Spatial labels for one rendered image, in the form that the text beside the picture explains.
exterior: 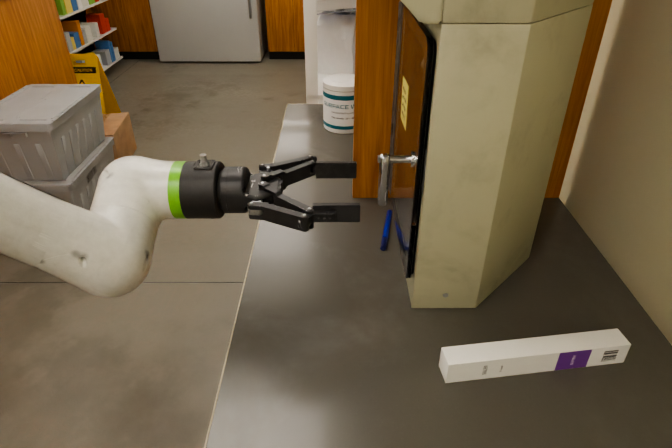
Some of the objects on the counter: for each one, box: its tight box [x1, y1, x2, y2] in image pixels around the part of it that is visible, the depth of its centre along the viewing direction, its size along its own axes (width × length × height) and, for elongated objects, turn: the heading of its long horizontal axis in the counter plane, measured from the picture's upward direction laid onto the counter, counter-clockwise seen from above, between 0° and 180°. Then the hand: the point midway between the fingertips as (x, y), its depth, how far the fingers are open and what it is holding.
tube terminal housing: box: [406, 0, 608, 308], centre depth 78 cm, size 25×32×77 cm
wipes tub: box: [323, 73, 355, 134], centre depth 150 cm, size 13×13×15 cm
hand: (351, 189), depth 78 cm, fingers open, 13 cm apart
